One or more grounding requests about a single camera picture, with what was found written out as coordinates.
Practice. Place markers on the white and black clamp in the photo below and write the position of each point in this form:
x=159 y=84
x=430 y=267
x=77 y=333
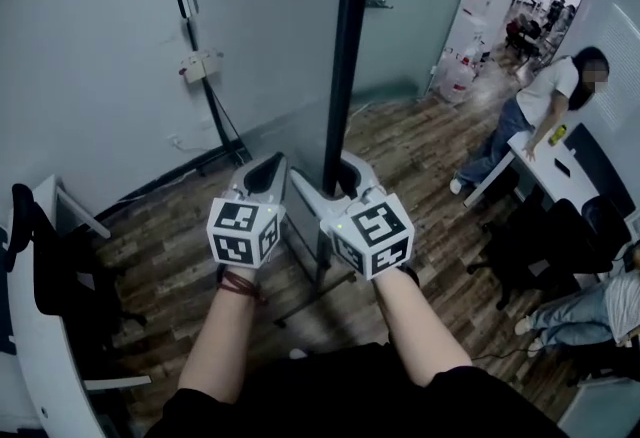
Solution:
x=187 y=6

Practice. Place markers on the person's black shirt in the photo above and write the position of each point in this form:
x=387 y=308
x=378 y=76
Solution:
x=350 y=401

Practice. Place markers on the black phone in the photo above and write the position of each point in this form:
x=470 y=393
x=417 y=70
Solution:
x=563 y=168

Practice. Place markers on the white accessory box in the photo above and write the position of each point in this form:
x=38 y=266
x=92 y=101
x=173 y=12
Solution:
x=200 y=67

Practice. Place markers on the black desk partition panel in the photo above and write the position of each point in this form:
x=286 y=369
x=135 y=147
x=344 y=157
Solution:
x=597 y=166
x=5 y=251

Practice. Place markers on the white rectangular desk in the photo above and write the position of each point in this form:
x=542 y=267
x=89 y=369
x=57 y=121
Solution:
x=545 y=171

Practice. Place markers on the clear water jug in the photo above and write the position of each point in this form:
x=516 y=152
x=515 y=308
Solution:
x=475 y=57
x=456 y=83

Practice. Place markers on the yellow bottle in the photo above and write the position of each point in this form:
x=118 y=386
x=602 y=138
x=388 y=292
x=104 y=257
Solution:
x=558 y=135

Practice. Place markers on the black office chair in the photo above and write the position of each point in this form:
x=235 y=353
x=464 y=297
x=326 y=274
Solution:
x=65 y=271
x=545 y=246

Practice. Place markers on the person's right forearm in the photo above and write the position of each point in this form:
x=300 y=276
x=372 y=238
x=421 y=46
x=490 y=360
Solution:
x=410 y=326

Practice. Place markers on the curved white desk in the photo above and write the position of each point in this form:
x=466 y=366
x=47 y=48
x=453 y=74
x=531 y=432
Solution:
x=40 y=351

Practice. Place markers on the person's left white shoe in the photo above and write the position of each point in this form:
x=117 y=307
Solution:
x=298 y=354

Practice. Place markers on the white wall socket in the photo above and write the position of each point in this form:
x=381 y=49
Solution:
x=175 y=141

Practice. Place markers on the person's left forearm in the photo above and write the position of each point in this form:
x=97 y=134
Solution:
x=220 y=346

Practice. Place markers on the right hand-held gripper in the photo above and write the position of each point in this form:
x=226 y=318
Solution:
x=372 y=238

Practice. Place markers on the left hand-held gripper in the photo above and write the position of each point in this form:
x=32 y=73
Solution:
x=235 y=238

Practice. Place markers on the large grey panel board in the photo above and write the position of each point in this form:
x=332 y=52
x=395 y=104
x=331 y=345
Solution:
x=345 y=76

